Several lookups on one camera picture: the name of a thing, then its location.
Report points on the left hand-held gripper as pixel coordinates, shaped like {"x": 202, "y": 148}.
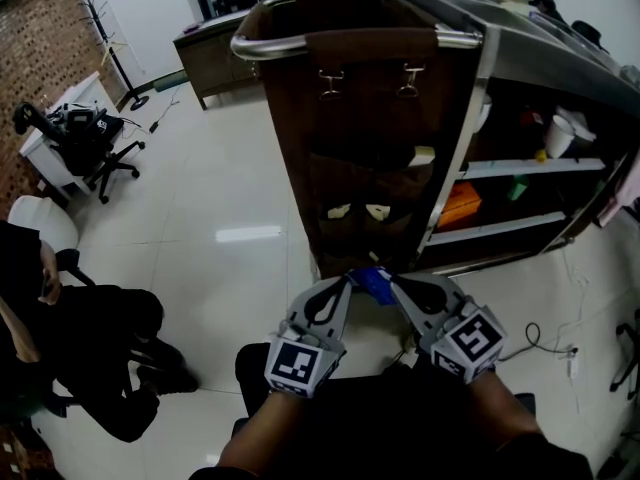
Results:
{"x": 300, "y": 363}

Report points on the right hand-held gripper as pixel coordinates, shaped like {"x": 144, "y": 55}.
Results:
{"x": 467, "y": 343}

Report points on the blue packet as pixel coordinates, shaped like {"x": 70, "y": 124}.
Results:
{"x": 372, "y": 283}

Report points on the person's left forearm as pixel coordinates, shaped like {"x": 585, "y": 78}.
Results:
{"x": 255, "y": 433}

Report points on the person's right forearm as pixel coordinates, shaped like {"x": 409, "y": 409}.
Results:
{"x": 505, "y": 408}

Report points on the brown fabric pocket organizer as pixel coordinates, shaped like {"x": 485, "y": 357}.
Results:
{"x": 365, "y": 133}

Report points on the metal housekeeping cart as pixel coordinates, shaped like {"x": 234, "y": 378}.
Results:
{"x": 525, "y": 53}

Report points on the small white cylindrical piece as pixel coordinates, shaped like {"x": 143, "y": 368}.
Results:
{"x": 374, "y": 256}

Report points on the cream packet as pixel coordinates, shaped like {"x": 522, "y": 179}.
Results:
{"x": 378, "y": 212}
{"x": 338, "y": 212}

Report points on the orange box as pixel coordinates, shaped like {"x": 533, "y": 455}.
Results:
{"x": 460, "y": 205}

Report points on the person's black trousers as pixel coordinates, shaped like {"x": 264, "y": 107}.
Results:
{"x": 375, "y": 418}

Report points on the cream box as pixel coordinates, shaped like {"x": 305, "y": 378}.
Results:
{"x": 424, "y": 155}

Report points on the green plastic piece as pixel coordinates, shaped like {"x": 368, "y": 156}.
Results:
{"x": 518, "y": 188}

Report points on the white power strip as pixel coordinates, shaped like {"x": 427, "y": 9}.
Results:
{"x": 573, "y": 365}

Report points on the small yellow container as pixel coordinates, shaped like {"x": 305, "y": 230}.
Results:
{"x": 540, "y": 156}

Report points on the person's black shirt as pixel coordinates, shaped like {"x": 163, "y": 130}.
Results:
{"x": 550, "y": 460}

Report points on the black chair base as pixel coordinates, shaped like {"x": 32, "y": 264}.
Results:
{"x": 627, "y": 353}

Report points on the white paper cup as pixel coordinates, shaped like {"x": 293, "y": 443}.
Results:
{"x": 559, "y": 138}

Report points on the dark red glossy object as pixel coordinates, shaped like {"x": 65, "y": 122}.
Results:
{"x": 531, "y": 118}

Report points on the pink cloth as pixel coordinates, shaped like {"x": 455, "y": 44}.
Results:
{"x": 622, "y": 188}

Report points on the stack of white bowls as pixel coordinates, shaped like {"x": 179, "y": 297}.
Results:
{"x": 580, "y": 128}

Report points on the dark wooden cabinet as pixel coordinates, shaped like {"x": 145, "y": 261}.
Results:
{"x": 215, "y": 63}

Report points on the green rolled mat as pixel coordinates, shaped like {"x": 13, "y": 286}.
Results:
{"x": 167, "y": 82}

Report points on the black swivel chair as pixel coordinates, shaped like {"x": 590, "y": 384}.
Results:
{"x": 95, "y": 153}

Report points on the white rounded chair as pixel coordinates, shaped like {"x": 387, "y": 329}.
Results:
{"x": 45, "y": 223}

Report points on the grey cloth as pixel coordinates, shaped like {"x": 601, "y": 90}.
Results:
{"x": 631, "y": 77}

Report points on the white desk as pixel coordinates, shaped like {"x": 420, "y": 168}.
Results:
{"x": 55, "y": 163}

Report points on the black bag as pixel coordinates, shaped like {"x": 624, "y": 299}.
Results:
{"x": 590, "y": 35}
{"x": 550, "y": 5}

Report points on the black coat rack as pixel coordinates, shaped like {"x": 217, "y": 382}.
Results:
{"x": 112, "y": 53}

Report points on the black handheld device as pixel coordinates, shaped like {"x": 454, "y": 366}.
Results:
{"x": 27, "y": 118}

